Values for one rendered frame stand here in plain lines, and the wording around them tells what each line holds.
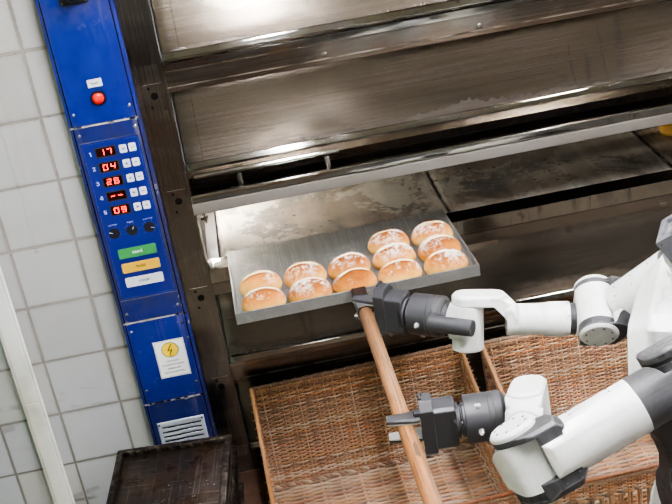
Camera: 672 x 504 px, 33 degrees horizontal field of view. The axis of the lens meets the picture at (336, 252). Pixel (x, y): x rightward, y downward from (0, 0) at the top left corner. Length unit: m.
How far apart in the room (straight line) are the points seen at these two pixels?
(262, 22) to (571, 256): 0.99
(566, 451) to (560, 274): 1.21
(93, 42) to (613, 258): 1.38
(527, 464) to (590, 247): 1.23
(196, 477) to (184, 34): 1.03
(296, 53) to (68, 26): 0.50
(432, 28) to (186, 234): 0.75
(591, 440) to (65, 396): 1.55
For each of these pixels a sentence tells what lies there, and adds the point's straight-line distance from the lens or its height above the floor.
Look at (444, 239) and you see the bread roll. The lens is 2.62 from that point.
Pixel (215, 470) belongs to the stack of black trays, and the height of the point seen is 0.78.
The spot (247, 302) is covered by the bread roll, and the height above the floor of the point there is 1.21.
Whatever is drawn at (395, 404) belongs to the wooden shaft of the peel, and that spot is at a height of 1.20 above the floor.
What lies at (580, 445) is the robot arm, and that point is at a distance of 1.79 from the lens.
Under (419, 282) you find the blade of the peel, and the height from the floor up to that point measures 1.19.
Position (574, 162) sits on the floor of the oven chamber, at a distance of 3.08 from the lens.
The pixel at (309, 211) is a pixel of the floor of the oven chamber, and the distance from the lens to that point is 2.98.
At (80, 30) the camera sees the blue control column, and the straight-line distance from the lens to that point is 2.55.
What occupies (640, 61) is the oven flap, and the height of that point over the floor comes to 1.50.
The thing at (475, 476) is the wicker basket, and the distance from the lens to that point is 2.92.
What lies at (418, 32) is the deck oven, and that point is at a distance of 2.64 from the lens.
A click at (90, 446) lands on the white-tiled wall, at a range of 3.04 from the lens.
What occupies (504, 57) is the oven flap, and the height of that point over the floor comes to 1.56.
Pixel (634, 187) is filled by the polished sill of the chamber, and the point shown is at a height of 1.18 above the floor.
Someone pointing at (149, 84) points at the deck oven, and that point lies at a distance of 2.61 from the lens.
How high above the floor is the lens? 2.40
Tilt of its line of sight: 26 degrees down
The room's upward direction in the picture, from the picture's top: 10 degrees counter-clockwise
